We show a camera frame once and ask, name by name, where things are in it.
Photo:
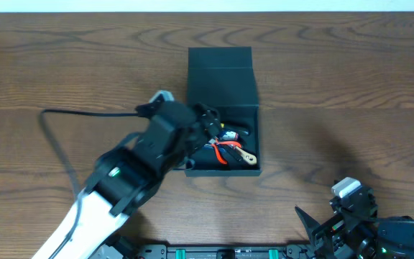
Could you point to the small claw hammer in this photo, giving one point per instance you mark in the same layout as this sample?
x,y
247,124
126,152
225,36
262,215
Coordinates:
x,y
232,157

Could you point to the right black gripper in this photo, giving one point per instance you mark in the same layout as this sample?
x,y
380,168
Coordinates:
x,y
339,229

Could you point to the dark green box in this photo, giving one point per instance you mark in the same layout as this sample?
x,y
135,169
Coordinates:
x,y
223,78

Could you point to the orange scraper wooden handle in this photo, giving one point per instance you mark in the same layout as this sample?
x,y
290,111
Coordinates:
x,y
247,157

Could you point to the blue screwdriver set card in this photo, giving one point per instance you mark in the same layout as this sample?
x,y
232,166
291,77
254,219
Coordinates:
x,y
229,138

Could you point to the red handled pliers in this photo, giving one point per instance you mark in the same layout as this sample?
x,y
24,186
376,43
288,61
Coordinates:
x,y
219,152

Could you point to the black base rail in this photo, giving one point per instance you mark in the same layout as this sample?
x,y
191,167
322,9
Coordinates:
x,y
204,252

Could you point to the black handled screwdriver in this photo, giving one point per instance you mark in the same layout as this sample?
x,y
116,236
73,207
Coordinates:
x,y
240,130

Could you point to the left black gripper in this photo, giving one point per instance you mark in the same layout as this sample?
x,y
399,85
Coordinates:
x,y
200,126

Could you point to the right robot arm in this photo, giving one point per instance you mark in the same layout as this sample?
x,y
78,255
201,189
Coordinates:
x,y
394,236

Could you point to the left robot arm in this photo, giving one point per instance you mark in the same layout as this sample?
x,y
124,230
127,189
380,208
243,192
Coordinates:
x,y
128,175

